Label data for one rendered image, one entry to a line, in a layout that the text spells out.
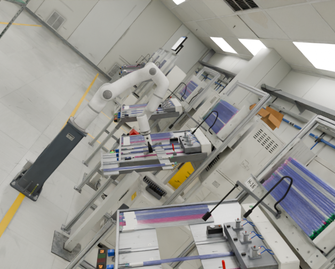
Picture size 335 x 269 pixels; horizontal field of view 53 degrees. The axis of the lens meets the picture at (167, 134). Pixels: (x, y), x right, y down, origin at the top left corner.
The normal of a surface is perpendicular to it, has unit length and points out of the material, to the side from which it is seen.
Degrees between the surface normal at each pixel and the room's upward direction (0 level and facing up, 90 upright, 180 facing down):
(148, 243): 45
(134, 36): 90
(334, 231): 90
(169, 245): 90
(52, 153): 90
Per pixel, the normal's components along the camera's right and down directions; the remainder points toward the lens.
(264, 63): 0.12, 0.29
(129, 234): -0.04, -0.95
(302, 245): -0.74, -0.62
